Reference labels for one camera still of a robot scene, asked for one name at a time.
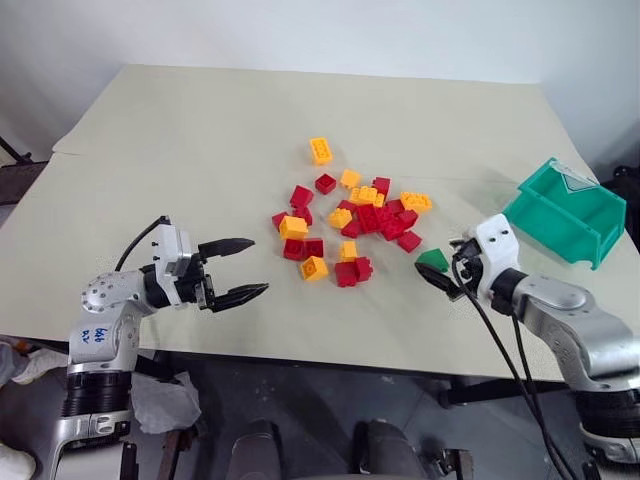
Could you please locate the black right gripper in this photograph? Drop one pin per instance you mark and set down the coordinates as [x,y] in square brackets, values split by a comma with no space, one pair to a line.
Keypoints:
[470,272]

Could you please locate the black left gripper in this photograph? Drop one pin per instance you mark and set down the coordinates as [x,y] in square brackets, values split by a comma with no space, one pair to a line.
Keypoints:
[196,285]

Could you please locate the green toy block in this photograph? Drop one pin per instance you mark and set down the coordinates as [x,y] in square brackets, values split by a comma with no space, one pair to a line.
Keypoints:
[433,258]

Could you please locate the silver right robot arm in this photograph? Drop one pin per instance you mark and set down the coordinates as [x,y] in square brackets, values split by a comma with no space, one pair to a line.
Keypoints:
[560,310]

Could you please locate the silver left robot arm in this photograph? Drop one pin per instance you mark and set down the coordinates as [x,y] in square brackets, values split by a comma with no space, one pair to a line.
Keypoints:
[107,292]

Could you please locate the small red toy block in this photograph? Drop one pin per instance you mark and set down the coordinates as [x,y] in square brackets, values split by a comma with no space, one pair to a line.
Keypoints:
[303,215]
[395,206]
[314,248]
[364,268]
[294,249]
[382,184]
[384,213]
[344,274]
[279,219]
[408,218]
[325,183]
[346,205]
[409,241]
[351,229]
[301,196]

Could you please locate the long red toy block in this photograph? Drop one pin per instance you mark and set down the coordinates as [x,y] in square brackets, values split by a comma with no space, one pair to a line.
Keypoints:
[367,218]
[393,229]

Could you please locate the small yellow toy block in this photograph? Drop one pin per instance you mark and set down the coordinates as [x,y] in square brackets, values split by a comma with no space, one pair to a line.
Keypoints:
[348,251]
[340,218]
[314,269]
[350,178]

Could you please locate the teal plastic bin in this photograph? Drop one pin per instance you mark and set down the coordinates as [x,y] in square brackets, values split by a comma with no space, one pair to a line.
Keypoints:
[565,225]

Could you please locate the clear bin label plate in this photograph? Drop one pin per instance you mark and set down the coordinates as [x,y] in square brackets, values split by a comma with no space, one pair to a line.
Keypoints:
[575,179]

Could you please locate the crumpled grey cloth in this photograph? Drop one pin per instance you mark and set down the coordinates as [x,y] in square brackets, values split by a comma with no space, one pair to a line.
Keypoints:
[162,402]

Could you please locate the dark rounded shape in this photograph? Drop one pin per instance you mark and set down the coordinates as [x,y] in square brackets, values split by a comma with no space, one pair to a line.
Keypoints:
[257,452]
[387,452]

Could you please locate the white cloth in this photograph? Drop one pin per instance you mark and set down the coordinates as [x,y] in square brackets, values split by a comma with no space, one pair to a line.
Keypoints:
[37,365]

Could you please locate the black background object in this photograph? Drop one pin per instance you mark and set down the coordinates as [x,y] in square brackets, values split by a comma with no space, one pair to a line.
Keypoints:
[627,179]

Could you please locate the dark metal rack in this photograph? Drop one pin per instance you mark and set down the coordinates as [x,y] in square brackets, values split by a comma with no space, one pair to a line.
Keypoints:
[17,167]

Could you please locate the white rounded object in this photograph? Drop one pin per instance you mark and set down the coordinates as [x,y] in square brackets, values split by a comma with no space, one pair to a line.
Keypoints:
[15,462]

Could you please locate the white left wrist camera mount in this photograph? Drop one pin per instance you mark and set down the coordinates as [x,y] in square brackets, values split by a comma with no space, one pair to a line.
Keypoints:
[170,242]

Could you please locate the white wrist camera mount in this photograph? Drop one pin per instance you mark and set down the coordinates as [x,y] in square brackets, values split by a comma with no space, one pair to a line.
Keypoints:
[497,245]
[170,242]

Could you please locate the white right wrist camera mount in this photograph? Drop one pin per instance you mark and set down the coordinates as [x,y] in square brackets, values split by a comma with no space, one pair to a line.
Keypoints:
[497,245]

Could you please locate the black table frame bar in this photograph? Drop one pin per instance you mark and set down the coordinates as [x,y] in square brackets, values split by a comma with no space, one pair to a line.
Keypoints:
[500,392]

